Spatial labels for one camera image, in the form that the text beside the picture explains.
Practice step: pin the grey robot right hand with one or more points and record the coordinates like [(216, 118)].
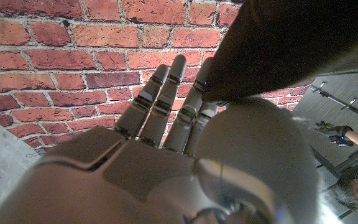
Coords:
[(166, 174)]

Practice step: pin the black backpack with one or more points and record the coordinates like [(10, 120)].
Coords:
[(275, 40)]

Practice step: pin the red brick printed backdrop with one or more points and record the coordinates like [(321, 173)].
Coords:
[(73, 62)]

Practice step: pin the black teleoperation glove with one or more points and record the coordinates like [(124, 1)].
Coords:
[(336, 133)]

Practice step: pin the metal wall rail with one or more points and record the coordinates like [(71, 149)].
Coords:
[(337, 99)]

